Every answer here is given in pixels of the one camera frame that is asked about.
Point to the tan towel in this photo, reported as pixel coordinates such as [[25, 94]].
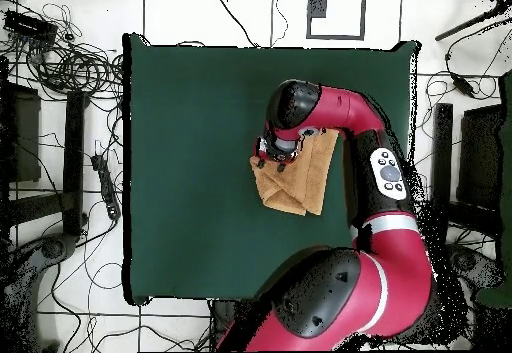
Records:
[[304, 185]]

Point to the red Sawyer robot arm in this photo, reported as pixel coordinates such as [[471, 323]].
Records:
[[400, 273]]

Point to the black flat panel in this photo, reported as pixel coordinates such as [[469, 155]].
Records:
[[24, 137], [480, 157]]

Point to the dark green table cloth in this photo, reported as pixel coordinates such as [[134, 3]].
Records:
[[192, 129]]

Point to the black power strip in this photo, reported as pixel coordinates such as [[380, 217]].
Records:
[[106, 185]]

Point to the black stand crossbar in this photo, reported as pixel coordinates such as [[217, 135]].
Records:
[[36, 209], [474, 217]]

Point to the black power adapter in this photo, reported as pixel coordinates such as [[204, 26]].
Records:
[[463, 86]]

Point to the grey stand base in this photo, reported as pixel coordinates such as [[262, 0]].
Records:
[[52, 249], [468, 263]]

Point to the black rod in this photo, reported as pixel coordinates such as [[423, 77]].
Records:
[[466, 24]]

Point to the black electronics box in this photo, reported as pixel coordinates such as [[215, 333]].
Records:
[[30, 27]]

